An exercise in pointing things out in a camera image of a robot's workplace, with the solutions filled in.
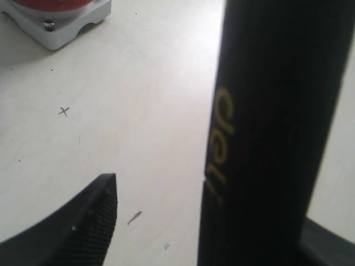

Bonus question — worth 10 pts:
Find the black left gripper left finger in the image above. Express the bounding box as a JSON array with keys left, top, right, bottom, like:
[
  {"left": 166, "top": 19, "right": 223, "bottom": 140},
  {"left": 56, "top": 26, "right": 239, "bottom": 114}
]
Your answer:
[{"left": 1, "top": 173, "right": 118, "bottom": 265}]

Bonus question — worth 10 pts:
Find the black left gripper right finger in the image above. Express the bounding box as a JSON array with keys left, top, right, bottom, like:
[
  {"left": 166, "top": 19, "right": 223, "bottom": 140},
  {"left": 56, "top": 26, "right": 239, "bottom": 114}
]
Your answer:
[{"left": 299, "top": 219, "right": 354, "bottom": 266}]

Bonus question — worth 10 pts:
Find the red dome push button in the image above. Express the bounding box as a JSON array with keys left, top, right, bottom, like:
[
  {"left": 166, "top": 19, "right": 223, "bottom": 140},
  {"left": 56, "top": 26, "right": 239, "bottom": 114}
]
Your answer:
[{"left": 1, "top": 1, "right": 111, "bottom": 50}]

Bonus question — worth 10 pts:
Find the yellow black claw hammer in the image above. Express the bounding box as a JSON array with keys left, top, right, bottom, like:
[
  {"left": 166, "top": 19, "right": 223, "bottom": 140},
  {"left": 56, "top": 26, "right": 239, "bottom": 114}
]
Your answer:
[{"left": 197, "top": 1, "right": 354, "bottom": 265}]

